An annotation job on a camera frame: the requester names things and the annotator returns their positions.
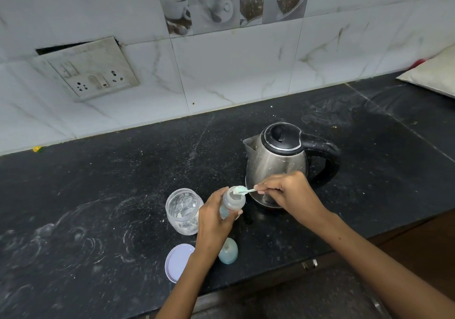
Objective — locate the clear powder jar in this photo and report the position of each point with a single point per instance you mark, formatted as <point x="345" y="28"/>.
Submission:
<point x="181" y="215"/>

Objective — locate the white sack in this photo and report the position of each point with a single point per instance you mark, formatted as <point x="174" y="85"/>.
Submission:
<point x="433" y="73"/>

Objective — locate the person's left forearm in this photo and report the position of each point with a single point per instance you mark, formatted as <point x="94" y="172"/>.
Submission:
<point x="185" y="286"/>

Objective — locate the clear plastic baby bottle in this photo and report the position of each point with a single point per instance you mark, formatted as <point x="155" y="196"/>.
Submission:
<point x="234" y="205"/>

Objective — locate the person's right hand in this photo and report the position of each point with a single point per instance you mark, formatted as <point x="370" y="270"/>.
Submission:
<point x="295" y="198"/>

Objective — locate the person's left hand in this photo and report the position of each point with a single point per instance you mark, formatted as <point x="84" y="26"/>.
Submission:
<point x="211" y="226"/>

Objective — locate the white wall switch socket plate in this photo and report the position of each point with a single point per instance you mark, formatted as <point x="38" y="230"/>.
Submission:
<point x="92" y="70"/>

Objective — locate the red object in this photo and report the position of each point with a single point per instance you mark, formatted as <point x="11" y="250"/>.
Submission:
<point x="420" y="62"/>

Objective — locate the lilac round jar lid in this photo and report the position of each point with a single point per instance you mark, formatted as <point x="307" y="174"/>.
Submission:
<point x="177" y="262"/>

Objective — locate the teal measuring spoon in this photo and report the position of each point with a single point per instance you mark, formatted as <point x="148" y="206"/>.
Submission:
<point x="241" y="189"/>

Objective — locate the small yellow scrap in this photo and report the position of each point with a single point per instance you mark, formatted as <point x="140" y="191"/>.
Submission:
<point x="37" y="149"/>

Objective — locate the teal-ringed bottle cap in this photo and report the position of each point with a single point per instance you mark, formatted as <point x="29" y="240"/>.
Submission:
<point x="229" y="253"/>

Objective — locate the steel electric kettle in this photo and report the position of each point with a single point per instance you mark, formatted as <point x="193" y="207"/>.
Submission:
<point x="273" y="162"/>

